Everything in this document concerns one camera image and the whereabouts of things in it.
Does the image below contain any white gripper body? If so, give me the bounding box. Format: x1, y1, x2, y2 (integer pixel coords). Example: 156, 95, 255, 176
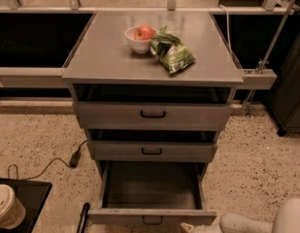
181, 223, 222, 233

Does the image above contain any grey bottom drawer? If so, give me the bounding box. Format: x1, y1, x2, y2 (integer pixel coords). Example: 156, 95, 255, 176
88, 161, 217, 225

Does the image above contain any grey drawer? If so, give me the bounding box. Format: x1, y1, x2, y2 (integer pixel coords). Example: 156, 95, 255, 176
88, 129, 217, 162
88, 161, 217, 225
73, 84, 231, 131

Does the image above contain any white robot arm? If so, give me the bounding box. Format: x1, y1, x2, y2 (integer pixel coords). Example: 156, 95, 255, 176
181, 198, 300, 233

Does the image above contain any grey drawer cabinet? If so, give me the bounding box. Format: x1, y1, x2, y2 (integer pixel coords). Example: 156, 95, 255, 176
63, 10, 244, 170

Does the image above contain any grey middle drawer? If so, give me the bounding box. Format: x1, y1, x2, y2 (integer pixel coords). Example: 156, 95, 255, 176
88, 129, 217, 162

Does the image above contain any grey top drawer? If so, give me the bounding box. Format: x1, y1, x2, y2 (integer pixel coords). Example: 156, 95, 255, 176
73, 84, 231, 131

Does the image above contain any black curved bar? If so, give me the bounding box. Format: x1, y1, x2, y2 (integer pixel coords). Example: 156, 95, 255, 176
77, 203, 90, 233

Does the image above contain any dark cabinet at right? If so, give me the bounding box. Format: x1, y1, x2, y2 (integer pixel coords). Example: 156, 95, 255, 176
266, 31, 300, 136

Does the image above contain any metal diagonal rod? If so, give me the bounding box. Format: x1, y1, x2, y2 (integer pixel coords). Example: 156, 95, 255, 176
242, 0, 300, 117

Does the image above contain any green chip bag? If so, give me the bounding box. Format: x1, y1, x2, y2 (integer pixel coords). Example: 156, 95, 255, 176
150, 26, 195, 75

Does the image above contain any black side table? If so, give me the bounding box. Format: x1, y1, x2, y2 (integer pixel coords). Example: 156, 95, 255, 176
0, 178, 52, 233

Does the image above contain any white bowl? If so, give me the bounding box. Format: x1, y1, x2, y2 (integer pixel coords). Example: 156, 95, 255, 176
125, 26, 152, 53

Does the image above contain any white lidded paper cup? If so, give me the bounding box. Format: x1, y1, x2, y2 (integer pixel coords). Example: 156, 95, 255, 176
0, 184, 26, 229

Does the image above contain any red apple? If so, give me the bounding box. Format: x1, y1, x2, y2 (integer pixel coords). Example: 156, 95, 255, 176
134, 25, 155, 41

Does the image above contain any black power adapter cable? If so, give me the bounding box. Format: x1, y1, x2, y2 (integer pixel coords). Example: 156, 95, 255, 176
7, 139, 89, 181

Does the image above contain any white cable on counter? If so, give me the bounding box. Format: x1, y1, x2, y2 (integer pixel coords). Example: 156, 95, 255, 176
218, 4, 234, 55

